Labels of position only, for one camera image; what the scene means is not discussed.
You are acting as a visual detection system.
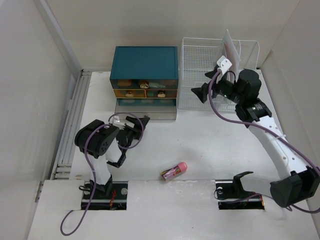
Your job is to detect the green highlighter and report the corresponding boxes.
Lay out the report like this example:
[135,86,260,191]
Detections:
[146,90,158,98]

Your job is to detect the small drawer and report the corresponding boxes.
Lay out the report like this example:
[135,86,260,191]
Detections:
[145,89,177,99]
[113,89,146,98]

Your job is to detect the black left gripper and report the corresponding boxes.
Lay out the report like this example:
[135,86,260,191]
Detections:
[121,117,149,154]

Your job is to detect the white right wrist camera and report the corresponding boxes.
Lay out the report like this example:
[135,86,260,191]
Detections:
[216,55,233,75]

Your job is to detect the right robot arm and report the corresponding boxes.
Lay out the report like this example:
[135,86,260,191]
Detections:
[191,69,320,211]

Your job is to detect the pink capped clip tube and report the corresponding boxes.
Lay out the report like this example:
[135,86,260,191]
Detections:
[160,162,188,182]

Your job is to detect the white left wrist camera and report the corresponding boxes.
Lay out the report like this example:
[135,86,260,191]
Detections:
[109,115,125,127]

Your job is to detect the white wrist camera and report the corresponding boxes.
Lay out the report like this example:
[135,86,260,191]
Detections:
[109,115,125,127]
[216,55,233,75]

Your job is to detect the transparent drawer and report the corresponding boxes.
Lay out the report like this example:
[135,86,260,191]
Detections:
[110,79,178,90]

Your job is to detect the dark drawer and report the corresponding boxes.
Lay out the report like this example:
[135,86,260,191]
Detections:
[114,98,177,121]

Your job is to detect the white wire stacking tray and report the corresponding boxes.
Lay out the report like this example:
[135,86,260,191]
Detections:
[177,37,224,112]

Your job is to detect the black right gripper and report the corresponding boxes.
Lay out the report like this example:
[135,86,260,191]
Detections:
[190,69,244,105]

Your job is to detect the teal drawer cabinet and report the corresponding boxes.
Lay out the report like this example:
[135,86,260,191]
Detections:
[109,46,179,108]

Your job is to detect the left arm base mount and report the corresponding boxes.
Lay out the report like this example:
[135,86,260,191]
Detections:
[78,181,128,211]

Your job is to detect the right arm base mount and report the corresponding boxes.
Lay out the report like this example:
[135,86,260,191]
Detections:
[214,171,265,210]

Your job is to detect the small clear spray bottle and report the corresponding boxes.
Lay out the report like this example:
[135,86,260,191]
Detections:
[117,79,132,88]

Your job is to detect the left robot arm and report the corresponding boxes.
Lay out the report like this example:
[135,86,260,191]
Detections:
[74,112,150,199]

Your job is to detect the white wire file holder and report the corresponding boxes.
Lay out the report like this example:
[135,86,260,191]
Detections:
[217,39,261,113]

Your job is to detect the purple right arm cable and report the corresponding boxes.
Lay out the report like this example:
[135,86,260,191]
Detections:
[208,71,320,214]

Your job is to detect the green capsule stapler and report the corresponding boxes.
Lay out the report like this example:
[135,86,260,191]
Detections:
[148,82,166,89]

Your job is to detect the aluminium rail on left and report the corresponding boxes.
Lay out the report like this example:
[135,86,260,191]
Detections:
[48,69,92,180]

